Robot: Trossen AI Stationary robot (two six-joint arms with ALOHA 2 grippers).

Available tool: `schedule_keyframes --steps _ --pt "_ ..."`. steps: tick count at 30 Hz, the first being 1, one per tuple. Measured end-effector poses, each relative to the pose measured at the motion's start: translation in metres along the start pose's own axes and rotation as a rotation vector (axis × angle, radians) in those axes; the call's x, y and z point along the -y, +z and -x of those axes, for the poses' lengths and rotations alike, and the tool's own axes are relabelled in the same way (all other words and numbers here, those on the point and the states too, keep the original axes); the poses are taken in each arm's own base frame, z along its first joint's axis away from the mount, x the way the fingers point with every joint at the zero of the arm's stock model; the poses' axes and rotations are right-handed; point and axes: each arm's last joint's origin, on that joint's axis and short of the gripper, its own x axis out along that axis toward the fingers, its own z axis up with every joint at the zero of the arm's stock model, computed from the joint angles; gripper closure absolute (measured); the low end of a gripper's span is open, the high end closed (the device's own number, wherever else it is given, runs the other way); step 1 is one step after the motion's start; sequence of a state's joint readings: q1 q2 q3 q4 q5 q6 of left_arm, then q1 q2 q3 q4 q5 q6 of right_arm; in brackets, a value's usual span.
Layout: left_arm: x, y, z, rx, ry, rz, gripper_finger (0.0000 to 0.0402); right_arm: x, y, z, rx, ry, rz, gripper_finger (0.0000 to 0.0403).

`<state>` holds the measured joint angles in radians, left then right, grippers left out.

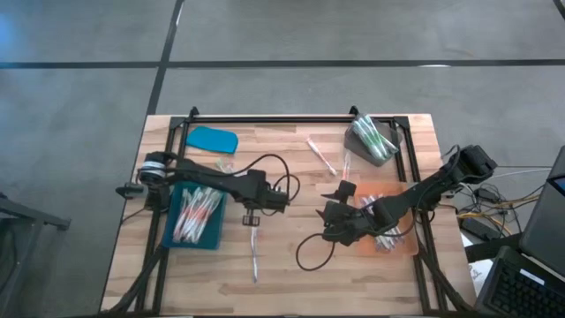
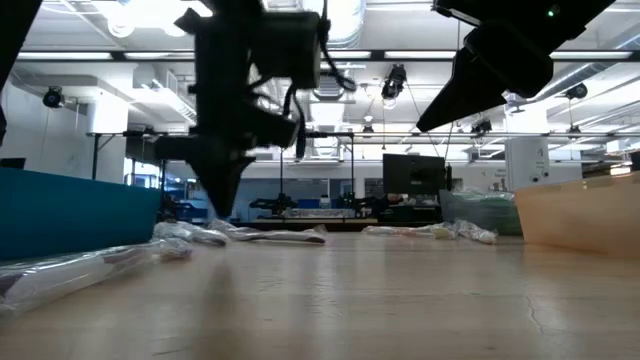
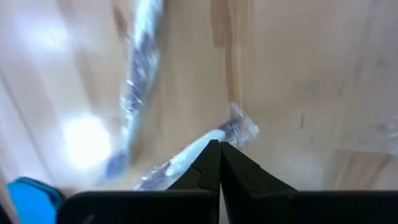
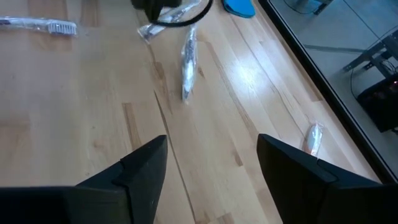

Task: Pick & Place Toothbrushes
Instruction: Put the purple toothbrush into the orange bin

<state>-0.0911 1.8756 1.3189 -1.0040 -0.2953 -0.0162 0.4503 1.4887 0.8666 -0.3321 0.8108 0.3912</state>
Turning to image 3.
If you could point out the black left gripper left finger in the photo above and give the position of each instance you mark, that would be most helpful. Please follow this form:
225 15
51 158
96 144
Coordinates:
155 205

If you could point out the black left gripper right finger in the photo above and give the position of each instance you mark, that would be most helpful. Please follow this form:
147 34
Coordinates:
280 205

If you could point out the purple white toothbrush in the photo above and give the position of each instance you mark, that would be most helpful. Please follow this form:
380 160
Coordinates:
140 71
192 151

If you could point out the blue oval lid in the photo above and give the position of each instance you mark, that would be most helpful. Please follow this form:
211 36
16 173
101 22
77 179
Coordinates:
31 202

